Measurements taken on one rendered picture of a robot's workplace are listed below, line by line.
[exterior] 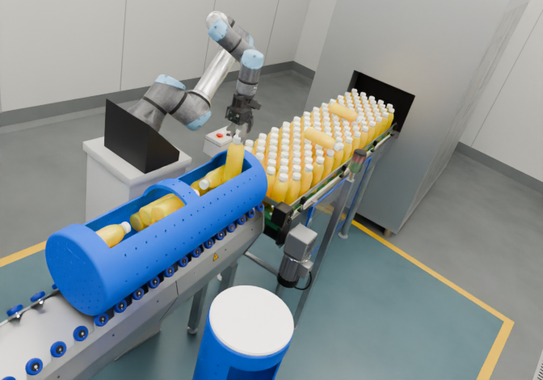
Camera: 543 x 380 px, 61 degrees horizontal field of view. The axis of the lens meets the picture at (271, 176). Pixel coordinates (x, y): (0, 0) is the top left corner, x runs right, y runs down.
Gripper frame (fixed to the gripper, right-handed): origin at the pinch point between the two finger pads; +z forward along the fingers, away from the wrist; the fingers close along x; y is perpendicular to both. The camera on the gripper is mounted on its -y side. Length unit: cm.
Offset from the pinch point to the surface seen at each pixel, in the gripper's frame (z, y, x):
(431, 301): 133, -147, 100
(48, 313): 42, 81, -6
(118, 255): 15, 69, 9
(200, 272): 48, 27, 13
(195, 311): 115, -7, -7
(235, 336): 31, 55, 47
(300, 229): 48, -30, 27
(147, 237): 15, 57, 9
